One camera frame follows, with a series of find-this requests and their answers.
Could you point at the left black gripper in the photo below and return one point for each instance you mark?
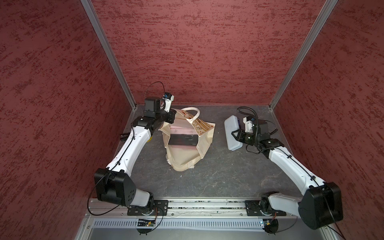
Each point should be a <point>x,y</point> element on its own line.
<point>171,114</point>

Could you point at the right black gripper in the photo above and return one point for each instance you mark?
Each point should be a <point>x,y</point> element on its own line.
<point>239,136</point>

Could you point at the white pencil case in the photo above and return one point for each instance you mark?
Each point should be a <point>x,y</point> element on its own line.
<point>231,130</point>

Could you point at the black pencil case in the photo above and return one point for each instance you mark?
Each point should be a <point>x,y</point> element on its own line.
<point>184,140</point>

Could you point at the printed canvas tote bag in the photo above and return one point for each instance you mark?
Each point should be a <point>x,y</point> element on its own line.
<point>182,158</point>

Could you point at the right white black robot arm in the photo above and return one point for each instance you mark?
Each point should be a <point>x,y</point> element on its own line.
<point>320,203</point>

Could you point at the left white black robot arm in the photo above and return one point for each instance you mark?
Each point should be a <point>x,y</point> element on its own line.
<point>113,184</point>

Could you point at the pink pencil case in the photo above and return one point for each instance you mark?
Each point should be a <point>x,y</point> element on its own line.
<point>174,130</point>

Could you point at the black scissors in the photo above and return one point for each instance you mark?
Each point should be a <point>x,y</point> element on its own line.
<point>124,137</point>

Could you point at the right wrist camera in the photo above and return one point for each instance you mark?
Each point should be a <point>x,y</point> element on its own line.
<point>250,124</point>

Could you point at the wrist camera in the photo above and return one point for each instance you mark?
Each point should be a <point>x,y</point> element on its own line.
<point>168,99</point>
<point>250,124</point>

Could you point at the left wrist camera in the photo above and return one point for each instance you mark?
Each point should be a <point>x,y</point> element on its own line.
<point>168,99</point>

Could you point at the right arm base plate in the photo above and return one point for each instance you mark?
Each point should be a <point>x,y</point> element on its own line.
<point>257,208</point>

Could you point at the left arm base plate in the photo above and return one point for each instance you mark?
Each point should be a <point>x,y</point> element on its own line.
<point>156,208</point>

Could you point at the aluminium mounting rail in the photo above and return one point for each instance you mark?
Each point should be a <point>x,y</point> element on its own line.
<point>190,208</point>

